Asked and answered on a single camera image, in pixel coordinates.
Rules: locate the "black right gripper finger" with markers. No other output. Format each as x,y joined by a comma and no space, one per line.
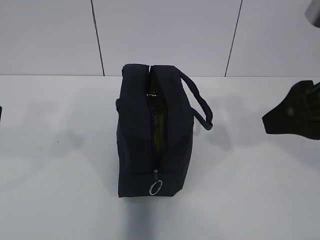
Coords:
298,113

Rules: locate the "dark navy lunch bag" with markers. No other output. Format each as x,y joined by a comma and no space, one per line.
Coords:
141,172

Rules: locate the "glass container with green lid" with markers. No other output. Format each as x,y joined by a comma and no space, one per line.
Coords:
158,109

